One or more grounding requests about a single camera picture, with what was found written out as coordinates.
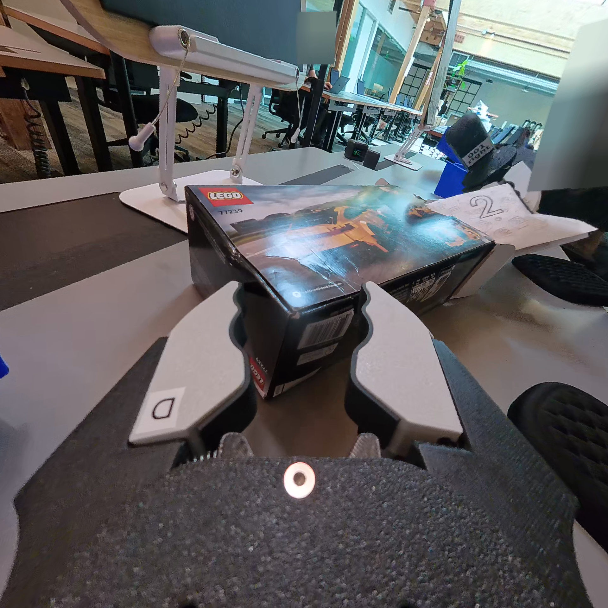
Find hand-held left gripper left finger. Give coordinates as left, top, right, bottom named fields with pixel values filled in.
left=129, top=280, right=258, bottom=454

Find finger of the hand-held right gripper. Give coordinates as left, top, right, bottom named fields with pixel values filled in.
left=503, top=161, right=529, bottom=192

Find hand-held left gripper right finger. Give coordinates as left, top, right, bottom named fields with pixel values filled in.
left=344, top=281, right=464, bottom=457

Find white brick-print paper bag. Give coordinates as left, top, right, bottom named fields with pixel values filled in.
left=425, top=183, right=599, bottom=250

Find black toy car box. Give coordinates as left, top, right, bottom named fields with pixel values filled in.
left=184, top=178, right=516, bottom=401

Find person's right forearm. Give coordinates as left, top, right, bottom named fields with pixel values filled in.
left=539, top=189, right=608, bottom=229

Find background office desk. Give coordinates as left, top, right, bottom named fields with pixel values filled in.
left=0, top=5, right=115, bottom=176
left=280, top=81, right=423, bottom=148

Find grey desk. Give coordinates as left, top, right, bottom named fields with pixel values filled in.
left=0, top=145, right=608, bottom=608

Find green potted plant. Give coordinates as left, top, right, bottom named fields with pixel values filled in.
left=446, top=57, right=471, bottom=91

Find white metal book stand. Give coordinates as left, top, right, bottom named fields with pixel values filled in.
left=119, top=25, right=307, bottom=233
left=385, top=127, right=424, bottom=171

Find black mesh armrest pad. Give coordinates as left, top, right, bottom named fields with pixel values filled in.
left=512, top=254, right=608, bottom=307
left=508, top=382, right=608, bottom=540

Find black office chair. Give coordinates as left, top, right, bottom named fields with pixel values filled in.
left=261, top=88, right=305, bottom=148
left=126, top=90, right=199, bottom=164

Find thin black coiled cable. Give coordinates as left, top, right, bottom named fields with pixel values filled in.
left=176, top=102, right=219, bottom=145

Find thick black coiled cable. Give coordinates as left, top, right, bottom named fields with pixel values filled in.
left=19, top=78, right=54, bottom=179

